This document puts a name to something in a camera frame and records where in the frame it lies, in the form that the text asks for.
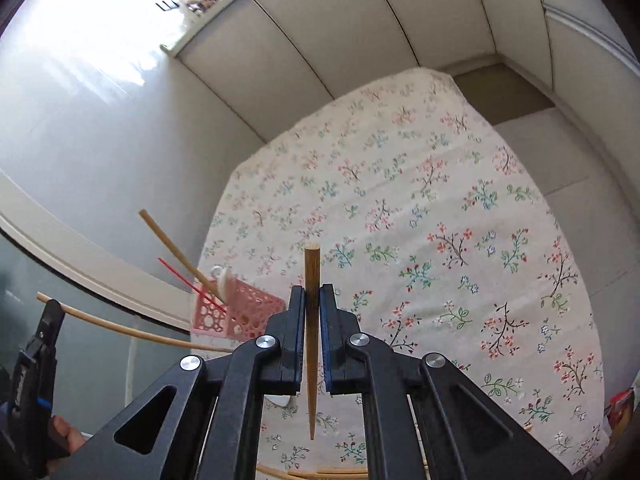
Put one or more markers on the long curved wooden chopstick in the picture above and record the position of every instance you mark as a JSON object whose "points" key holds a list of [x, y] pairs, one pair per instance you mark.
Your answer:
{"points": [[134, 332]]}

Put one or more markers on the person's hand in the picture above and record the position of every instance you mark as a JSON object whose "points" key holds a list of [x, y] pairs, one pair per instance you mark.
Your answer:
{"points": [[65, 437]]}

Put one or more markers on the frosted glass sliding door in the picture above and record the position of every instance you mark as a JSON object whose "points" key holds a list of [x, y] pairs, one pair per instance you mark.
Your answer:
{"points": [[98, 370]]}

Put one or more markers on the red long plastic spoon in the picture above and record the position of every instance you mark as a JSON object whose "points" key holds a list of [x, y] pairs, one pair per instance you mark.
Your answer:
{"points": [[192, 284]]}

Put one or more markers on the floral tablecloth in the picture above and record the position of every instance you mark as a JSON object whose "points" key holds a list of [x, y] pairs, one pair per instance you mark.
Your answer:
{"points": [[436, 237]]}

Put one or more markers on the red plastic bag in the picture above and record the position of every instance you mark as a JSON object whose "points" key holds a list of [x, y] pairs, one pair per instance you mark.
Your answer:
{"points": [[619, 413]]}

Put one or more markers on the pink perforated utensil basket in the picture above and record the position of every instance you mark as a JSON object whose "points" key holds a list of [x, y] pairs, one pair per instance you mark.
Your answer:
{"points": [[244, 316]]}

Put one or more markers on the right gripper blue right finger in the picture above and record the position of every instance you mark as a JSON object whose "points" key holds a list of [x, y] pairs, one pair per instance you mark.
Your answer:
{"points": [[346, 366]]}

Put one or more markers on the white rice paddle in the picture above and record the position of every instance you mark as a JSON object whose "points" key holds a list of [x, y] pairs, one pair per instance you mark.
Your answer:
{"points": [[225, 282], [279, 401]]}

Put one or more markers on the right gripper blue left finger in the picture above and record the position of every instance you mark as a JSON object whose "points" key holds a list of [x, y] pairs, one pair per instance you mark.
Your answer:
{"points": [[283, 367]]}

